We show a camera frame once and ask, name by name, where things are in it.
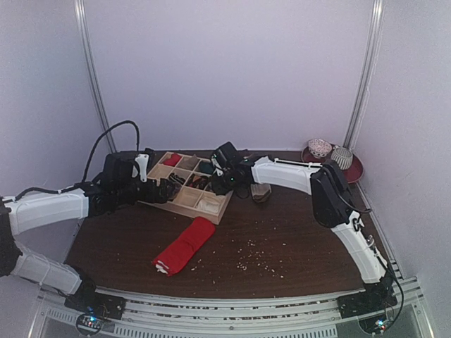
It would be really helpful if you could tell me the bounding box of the rolled teal sock in box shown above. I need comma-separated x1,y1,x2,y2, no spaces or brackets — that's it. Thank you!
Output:
198,161,214,175

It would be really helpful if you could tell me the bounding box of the rolled white sock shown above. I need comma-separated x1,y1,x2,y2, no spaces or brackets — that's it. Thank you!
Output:
197,199,223,214

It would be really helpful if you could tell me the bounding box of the patterned ceramic bowl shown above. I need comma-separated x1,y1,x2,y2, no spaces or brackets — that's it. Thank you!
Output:
308,139,333,158

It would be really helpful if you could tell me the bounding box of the aluminium frame post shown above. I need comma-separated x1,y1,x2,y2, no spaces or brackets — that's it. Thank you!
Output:
74,0,110,132
343,0,385,149

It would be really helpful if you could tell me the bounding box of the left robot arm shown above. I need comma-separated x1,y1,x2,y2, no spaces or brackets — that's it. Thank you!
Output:
1,148,175,313

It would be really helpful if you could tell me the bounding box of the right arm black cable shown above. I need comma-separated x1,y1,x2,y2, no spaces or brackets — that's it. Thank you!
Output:
355,207,406,318

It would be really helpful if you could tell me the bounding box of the rolled dark patterned sock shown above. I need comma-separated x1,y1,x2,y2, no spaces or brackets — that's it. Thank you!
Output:
186,175,209,190

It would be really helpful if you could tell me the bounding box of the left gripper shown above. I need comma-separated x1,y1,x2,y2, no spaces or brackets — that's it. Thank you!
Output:
114,177,175,205

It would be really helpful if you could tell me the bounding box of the rolled red sock in box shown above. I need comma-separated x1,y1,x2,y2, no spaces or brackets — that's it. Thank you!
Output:
163,153,183,167

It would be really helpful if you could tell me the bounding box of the brown beige argyle sock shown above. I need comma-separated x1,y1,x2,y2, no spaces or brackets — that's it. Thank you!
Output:
209,175,230,196

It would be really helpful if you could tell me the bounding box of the red sock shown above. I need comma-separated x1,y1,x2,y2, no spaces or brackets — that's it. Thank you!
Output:
152,217,216,277
163,153,183,167

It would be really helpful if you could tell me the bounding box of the aluminium front rail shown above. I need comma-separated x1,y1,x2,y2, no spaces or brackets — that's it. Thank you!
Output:
25,276,438,337

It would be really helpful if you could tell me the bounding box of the rolled beige sock in box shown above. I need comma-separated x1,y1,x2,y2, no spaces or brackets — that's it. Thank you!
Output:
179,156,199,170

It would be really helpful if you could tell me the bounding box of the red round tray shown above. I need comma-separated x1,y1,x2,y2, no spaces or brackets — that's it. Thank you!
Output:
301,146,364,184

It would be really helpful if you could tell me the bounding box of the left aluminium frame post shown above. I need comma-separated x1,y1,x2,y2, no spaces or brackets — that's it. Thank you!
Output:
74,0,110,132

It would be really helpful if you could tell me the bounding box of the wooden compartment organizer box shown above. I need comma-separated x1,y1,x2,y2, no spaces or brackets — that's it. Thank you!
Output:
147,151,232,225

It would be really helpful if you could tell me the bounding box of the striped ceramic mug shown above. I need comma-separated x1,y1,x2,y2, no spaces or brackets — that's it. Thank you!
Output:
330,145,354,170

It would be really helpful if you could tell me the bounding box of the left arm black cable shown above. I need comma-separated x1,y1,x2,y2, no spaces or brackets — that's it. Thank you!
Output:
81,120,142,184

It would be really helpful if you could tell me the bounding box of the rolled black striped sock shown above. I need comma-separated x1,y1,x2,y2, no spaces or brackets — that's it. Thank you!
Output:
169,173,185,185

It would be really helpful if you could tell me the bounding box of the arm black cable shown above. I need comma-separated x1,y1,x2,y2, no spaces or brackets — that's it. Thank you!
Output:
81,120,142,184
355,207,406,318

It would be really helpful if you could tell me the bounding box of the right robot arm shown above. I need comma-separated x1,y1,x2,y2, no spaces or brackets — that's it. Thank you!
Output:
210,142,395,311

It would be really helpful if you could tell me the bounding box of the rolled purple orange sock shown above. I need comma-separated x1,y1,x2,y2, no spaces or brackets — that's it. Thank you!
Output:
167,184,182,201

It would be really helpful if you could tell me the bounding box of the right aluminium frame post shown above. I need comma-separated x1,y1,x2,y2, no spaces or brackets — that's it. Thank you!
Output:
343,0,385,149

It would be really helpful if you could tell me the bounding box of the beige green-toed sock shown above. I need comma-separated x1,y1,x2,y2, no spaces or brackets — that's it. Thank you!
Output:
250,184,272,204

